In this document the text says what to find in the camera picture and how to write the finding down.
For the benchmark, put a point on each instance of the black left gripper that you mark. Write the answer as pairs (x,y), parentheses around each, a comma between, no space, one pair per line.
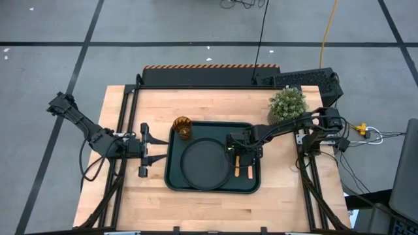
(143,150)

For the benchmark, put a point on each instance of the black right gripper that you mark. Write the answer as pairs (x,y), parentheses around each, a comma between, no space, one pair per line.
(243,145)

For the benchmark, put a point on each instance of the dark green plastic tray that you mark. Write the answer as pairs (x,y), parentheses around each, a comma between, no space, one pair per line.
(173,176)

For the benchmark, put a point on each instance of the amber ribbed glass cup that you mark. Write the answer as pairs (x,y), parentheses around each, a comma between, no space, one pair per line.
(183,127)

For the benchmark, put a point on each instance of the dark grey round plate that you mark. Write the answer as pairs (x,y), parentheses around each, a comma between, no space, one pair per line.
(204,164)

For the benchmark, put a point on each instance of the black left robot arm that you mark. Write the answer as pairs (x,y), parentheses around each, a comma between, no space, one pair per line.
(94,134)

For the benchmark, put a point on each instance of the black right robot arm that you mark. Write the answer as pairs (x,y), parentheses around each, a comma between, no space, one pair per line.
(284,125)

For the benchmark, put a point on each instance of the potted plant in striped pot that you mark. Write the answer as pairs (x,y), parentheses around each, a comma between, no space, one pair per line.
(287,104)

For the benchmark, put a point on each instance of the black ramp with hazard stripe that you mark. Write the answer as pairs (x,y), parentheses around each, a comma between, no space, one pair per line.
(212,76)

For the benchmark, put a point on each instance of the black perforated computer case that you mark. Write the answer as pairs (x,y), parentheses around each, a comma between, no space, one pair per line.
(303,80)

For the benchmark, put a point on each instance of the yellow plug splitter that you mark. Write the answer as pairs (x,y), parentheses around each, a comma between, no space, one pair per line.
(360,128)

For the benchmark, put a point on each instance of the dark keyboard with blue keys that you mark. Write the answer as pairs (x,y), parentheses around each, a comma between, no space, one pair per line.
(406,228)

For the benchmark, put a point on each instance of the black aluminium table frame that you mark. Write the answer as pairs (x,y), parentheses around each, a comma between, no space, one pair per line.
(308,189)

